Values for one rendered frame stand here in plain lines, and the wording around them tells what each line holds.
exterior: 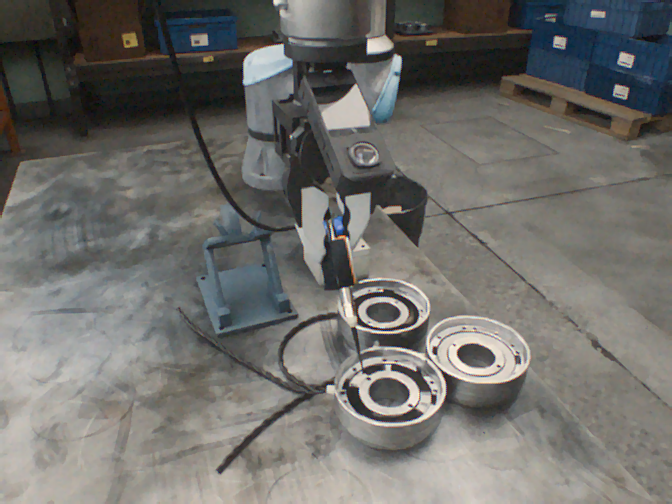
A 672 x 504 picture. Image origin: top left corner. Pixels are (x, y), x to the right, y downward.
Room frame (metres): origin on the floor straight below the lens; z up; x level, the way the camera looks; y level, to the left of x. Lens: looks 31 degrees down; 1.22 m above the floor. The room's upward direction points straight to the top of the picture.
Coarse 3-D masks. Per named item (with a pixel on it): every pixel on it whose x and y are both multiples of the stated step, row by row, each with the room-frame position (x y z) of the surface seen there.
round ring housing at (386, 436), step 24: (408, 360) 0.43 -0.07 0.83; (336, 384) 0.38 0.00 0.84; (360, 384) 0.40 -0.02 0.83; (384, 384) 0.41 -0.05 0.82; (408, 384) 0.40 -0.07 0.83; (432, 384) 0.40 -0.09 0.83; (336, 408) 0.37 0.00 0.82; (384, 408) 0.37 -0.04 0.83; (408, 408) 0.36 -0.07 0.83; (432, 408) 0.36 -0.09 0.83; (360, 432) 0.34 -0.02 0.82; (384, 432) 0.33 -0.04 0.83; (408, 432) 0.34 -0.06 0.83
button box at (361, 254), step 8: (328, 240) 0.64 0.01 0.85; (360, 240) 0.65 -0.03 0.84; (304, 248) 0.67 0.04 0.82; (360, 248) 0.63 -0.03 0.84; (368, 248) 0.63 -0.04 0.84; (304, 256) 0.67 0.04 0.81; (360, 256) 0.62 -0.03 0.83; (368, 256) 0.63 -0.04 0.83; (312, 264) 0.63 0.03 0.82; (360, 264) 0.62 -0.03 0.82; (368, 264) 0.63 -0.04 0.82; (312, 272) 0.63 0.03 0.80; (320, 272) 0.60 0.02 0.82; (360, 272) 0.62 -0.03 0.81; (368, 272) 0.63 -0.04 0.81; (320, 280) 0.60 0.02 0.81
